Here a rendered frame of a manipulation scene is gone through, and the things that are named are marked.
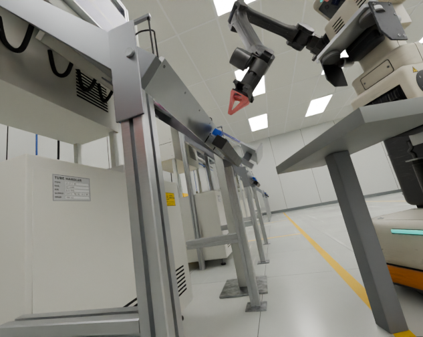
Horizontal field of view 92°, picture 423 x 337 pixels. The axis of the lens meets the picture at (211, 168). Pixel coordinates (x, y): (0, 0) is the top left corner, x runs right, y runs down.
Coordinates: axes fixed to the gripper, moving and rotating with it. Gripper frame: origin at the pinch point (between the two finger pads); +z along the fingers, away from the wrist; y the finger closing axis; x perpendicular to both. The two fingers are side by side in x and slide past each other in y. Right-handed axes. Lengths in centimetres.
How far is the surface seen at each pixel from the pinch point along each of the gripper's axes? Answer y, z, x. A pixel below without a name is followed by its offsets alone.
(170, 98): 28.8, 11.0, -1.9
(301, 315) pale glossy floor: -25, 49, 59
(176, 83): 29.5, 7.6, -1.9
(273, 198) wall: -771, 17, 19
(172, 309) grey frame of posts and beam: 40, 37, 25
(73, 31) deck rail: 38.4, 10.2, -24.8
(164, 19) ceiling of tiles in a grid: -142, -105, -211
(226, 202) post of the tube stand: -55, 34, 6
